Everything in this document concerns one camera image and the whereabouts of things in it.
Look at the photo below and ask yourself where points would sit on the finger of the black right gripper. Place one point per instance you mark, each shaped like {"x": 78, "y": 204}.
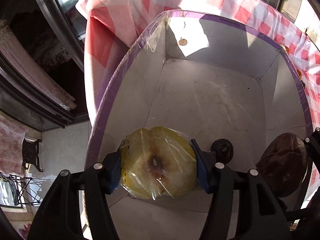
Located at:
{"x": 308, "y": 218}

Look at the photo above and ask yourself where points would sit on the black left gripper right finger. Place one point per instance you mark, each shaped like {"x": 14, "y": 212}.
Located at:
{"x": 241, "y": 201}

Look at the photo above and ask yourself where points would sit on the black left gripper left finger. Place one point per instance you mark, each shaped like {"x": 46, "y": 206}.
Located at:
{"x": 58, "y": 216}

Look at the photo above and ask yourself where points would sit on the dark purple round fruit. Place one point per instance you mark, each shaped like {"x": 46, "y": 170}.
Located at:
{"x": 283, "y": 165}

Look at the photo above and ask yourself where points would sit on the small dark wrinkled fruit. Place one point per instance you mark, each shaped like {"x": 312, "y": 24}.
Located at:
{"x": 223, "y": 150}

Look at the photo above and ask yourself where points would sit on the small orange tangerine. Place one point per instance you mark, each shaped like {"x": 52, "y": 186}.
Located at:
{"x": 299, "y": 73}

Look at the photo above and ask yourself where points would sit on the green apple half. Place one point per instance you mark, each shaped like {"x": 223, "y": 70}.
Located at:
{"x": 157, "y": 162}

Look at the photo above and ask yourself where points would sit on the black drying rack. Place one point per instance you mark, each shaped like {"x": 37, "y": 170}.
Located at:
{"x": 18, "y": 192}

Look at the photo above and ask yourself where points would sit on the pink lace curtain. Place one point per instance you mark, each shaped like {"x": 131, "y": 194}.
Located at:
{"x": 31, "y": 71}

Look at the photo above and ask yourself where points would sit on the red white checkered tablecloth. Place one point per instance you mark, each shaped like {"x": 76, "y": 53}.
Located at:
{"x": 155, "y": 17}

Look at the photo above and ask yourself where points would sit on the black window frame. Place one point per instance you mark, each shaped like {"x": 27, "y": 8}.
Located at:
{"x": 68, "y": 25}

